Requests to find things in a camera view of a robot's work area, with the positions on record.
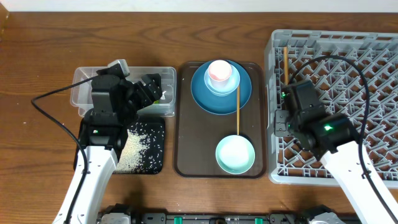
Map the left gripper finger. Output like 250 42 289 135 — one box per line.
133 93 155 111
138 73 162 101

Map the white rice pile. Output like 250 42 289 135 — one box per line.
114 120 165 175

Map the mint green bowl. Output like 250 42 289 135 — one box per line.
215 135 256 175

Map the white tissue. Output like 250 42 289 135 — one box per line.
160 91 166 100

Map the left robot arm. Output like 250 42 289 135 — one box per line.
54 68 162 223

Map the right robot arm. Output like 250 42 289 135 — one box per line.
280 80 397 223

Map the clear plastic waste bin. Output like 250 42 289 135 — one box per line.
70 67 177 117

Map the grey plastic dishwasher rack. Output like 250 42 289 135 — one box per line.
264 29 397 189

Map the black rectangular waste tray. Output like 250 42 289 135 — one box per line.
78 113 166 174

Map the brown plastic serving tray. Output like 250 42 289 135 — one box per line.
174 62 266 179

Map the pink paper cup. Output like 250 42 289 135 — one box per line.
208 60 232 88

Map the dark blue plate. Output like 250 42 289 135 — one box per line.
191 60 252 115

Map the light blue bowl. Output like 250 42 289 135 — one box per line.
204 64 240 96

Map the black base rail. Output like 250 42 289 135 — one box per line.
96 203 349 224

